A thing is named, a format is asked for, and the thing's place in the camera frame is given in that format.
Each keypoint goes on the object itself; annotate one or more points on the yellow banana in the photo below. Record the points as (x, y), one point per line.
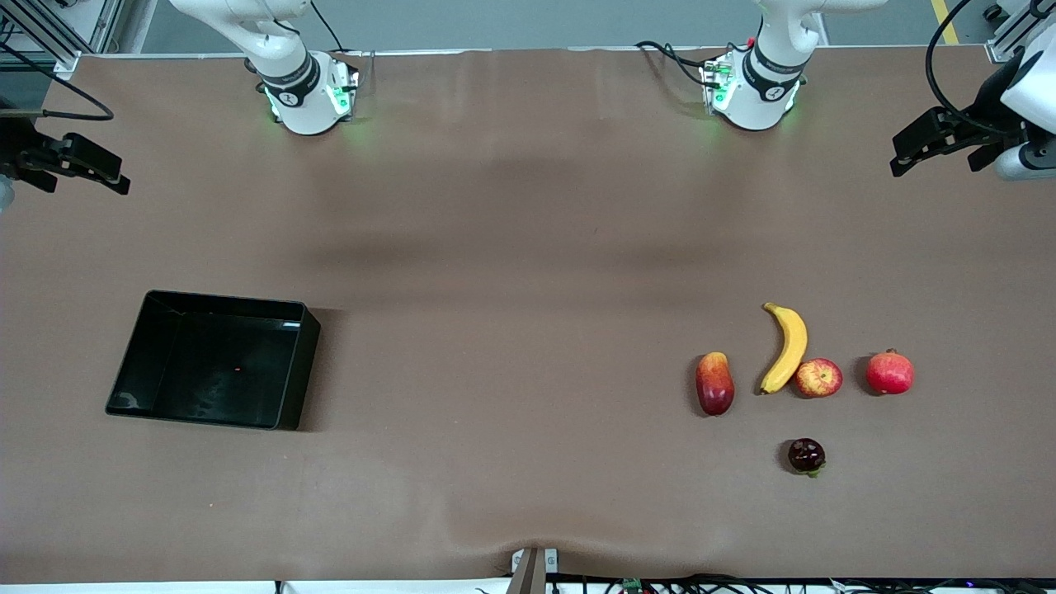
(789, 346)

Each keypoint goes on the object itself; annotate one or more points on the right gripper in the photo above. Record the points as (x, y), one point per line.
(16, 153)

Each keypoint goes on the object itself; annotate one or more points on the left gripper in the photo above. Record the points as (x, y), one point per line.
(987, 105)

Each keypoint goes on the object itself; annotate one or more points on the brown table mat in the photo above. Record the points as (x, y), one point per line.
(528, 206)

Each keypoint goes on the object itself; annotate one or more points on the red yellow mango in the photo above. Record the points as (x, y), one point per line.
(714, 384)

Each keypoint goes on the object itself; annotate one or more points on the red yellow apple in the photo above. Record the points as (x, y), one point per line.
(818, 378)

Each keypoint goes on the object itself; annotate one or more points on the red pomegranate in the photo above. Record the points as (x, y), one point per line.
(890, 373)

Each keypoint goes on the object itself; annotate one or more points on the black plastic box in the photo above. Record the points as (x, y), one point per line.
(206, 363)

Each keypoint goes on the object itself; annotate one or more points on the dark purple mangosteen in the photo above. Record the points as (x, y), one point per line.
(806, 455)

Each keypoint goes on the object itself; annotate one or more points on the grey metal table clamp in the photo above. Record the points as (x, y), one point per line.
(532, 573)

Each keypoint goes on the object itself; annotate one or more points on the aluminium frame profile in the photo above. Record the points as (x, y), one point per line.
(58, 33)
(1011, 37)

